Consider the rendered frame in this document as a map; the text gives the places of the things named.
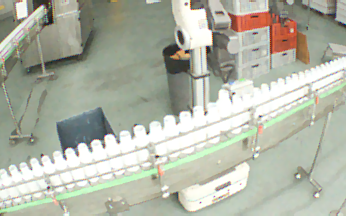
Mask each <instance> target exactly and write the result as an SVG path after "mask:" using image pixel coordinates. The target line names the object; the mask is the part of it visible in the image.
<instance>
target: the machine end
mask: <svg viewBox="0 0 346 216"><path fill-rule="evenodd" d="M11 1H12V7H13V14H14V19H13V22H15V25H16V26H15V27H16V28H17V27H18V26H19V25H20V24H21V23H23V22H24V20H26V19H27V18H28V17H29V16H30V15H31V14H32V13H34V11H36V10H37V9H38V8H39V7H41V6H42V5H43V7H44V5H45V4H47V2H49V1H50V2H51V0H26V1H27V8H28V16H27V17H23V18H21V19H17V18H18V17H17V12H16V5H15V2H18V1H21V0H11ZM47 5H48V4H47ZM47 5H46V6H47ZM47 7H48V6H47ZM48 8H49V7H48ZM48 8H46V10H47V9H48ZM52 8H53V9H52V10H53V16H54V17H53V18H52V19H51V20H50V21H49V22H48V23H47V24H46V25H45V27H44V28H43V29H42V32H41V33H39V36H40V42H41V43H40V44H41V48H42V49H41V50H42V54H43V61H44V63H46V62H49V61H52V60H58V59H61V58H64V57H70V56H72V55H78V57H77V58H76V60H77V61H80V60H81V59H83V58H82V56H80V54H82V51H83V48H84V46H85V45H87V44H88V42H86V41H87V38H88V36H89V33H90V32H92V31H91V30H92V28H93V25H94V23H93V21H94V18H93V14H92V12H93V10H92V0H52ZM44 9H45V7H44ZM37 40H38V39H37V36H36V37H35V38H34V40H33V41H32V43H31V44H30V46H28V48H27V49H26V50H25V52H24V53H23V55H21V59H22V60H21V63H22V64H23V66H24V67H23V68H26V67H27V68H28V70H27V71H26V73H29V72H31V71H32V70H31V69H29V67H31V66H35V65H37V64H41V59H40V58H41V57H40V53H39V47H38V41H37Z"/></svg>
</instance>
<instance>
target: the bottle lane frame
mask: <svg viewBox="0 0 346 216"><path fill-rule="evenodd" d="M343 88H345V89H344V93H346V82H344V83H343V84H340V85H339V86H337V87H335V88H333V89H332V90H329V91H327V92H324V94H323V95H320V96H319V97H320V98H322V99H321V100H320V99H319V98H318V103H317V104H316V106H315V109H314V116H315V118H314V119H313V123H314V122H316V121H317V120H319V119H320V118H321V117H324V116H325V115H326V114H327V113H330V112H332V111H333V107H334V103H335V101H336V100H338V99H339V98H340V99H341V101H340V106H341V105H342V104H344V99H345V94H344V95H343V98H344V99H343V98H342V93H343ZM313 102H314V99H311V101H307V102H306V103H304V104H303V105H300V106H298V107H296V106H295V107H296V108H295V109H293V110H292V109H291V111H287V112H286V113H285V114H283V115H281V116H278V115H277V116H278V117H277V118H275V119H273V118H272V119H273V120H271V121H269V122H268V121H267V123H265V124H263V126H264V125H265V126H266V129H263V130H262V134H261V135H260V134H259V141H258V145H259V147H260V149H259V150H258V154H260V153H263V152H264V151H267V150H268V149H270V148H272V147H273V146H276V145H277V144H279V143H281V142H282V141H284V140H286V139H287V138H289V137H291V136H293V135H294V134H295V133H297V132H300V131H302V130H303V129H305V128H306V127H307V126H309V122H310V121H309V120H308V118H307V114H308V113H309V111H308V110H309V106H311V107H310V113H311V114H312V109H313ZM256 131H257V128H255V129H252V130H250V129H249V131H248V132H246V133H243V132H242V131H241V132H242V133H243V134H241V135H239V136H237V135H235V136H236V137H234V138H232V139H230V138H228V139H229V140H227V141H225V142H221V143H219V144H218V145H217V146H214V145H213V144H212V145H213V147H212V148H210V149H205V148H204V149H205V151H202V152H199V153H198V152H197V151H196V154H194V155H191V156H189V155H188V154H187V157H186V158H183V159H179V158H178V161H176V162H173V163H171V162H170V161H169V163H168V164H165V165H164V166H163V168H164V169H165V171H163V181H164V184H165V185H166V186H167V187H168V188H167V192H168V193H169V194H171V193H175V192H178V191H181V190H182V189H185V188H187V187H192V186H194V185H197V184H199V183H201V182H203V181H205V180H208V179H210V178H212V177H215V176H217V175H219V174H221V173H223V172H226V171H228V170H230V169H232V168H234V167H237V166H238V165H240V164H243V163H244V162H247V161H249V160H250V159H253V158H252V154H253V151H252V149H251V145H252V143H253V142H252V137H253V136H254V135H256ZM132 173H133V175H130V176H128V177H126V176H125V175H124V177H123V178H121V179H117V178H116V180H115V181H110V182H108V181H107V182H106V183H104V184H100V182H98V184H97V185H96V186H91V184H90V187H88V188H83V186H82V189H81V190H77V191H76V189H75V188H74V189H75V191H71V192H68V191H67V193H65V194H62V195H61V193H60V192H59V195H57V196H56V199H57V201H58V202H59V204H60V205H61V207H62V209H63V210H64V212H65V209H64V206H63V205H62V203H61V201H64V202H65V204H66V206H65V207H67V208H68V209H69V215H70V216H96V215H99V214H100V215H102V214H104V213H108V209H107V207H106V205H105V204H107V202H111V201H114V200H118V199H120V198H121V199H122V198H123V199H125V200H126V201H127V204H128V206H129V207H131V206H135V205H137V204H141V203H143V202H144V203H146V202H147V201H152V200H154V199H156V198H157V199H158V198H160V197H162V196H161V189H160V181H159V176H158V174H157V169H155V168H154V169H152V168H151V169H150V170H147V171H145V172H144V171H143V170H142V173H141V172H140V173H138V174H135V173H134V172H132ZM31 200H32V199H31ZM0 216H63V215H62V213H61V212H60V210H59V209H58V207H57V205H56V204H55V202H53V201H52V198H47V197H46V196H45V199H41V200H40V199H39V198H38V201H37V200H36V201H33V200H32V202H30V203H29V202H28V203H26V201H25V203H24V204H21V205H20V204H19V202H18V205H17V206H13V205H12V207H9V208H8V207H6V208H4V209H1V208H0Z"/></svg>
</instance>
